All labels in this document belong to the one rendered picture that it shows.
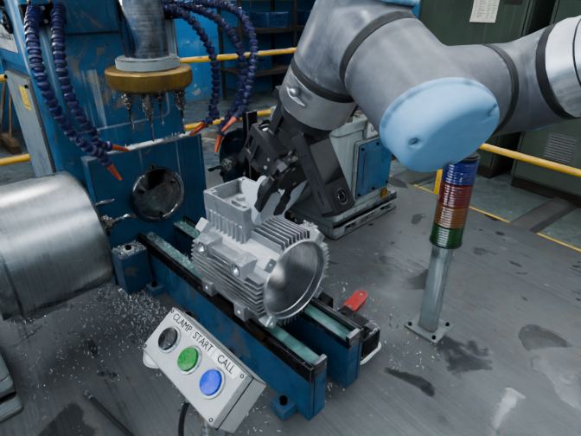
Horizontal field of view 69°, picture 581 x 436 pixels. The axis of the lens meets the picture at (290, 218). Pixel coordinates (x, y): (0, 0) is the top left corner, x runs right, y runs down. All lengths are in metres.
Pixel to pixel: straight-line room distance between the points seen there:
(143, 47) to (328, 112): 0.55
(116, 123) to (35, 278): 0.50
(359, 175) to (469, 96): 0.94
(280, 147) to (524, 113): 0.28
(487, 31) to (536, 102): 3.58
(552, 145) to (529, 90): 3.41
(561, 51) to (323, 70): 0.21
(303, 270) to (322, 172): 0.37
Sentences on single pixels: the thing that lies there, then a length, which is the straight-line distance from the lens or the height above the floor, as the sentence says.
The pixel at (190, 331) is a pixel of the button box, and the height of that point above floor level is 1.08.
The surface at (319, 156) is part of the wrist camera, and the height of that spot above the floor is 1.30.
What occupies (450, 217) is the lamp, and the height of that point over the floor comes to 1.10.
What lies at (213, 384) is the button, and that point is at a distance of 0.54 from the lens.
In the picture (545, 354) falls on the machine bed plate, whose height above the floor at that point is 0.80.
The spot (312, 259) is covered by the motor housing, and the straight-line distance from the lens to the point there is 0.84.
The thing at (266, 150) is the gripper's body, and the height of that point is 1.30.
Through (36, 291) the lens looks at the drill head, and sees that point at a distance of 0.87.
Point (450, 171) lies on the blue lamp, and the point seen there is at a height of 1.19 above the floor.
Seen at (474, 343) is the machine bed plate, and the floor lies 0.80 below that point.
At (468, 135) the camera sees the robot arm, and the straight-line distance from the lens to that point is 0.40.
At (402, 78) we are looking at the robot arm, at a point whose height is 1.42.
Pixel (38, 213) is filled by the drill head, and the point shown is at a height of 1.14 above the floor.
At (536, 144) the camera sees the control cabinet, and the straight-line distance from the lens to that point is 3.92.
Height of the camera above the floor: 1.48
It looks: 28 degrees down
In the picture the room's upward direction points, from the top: straight up
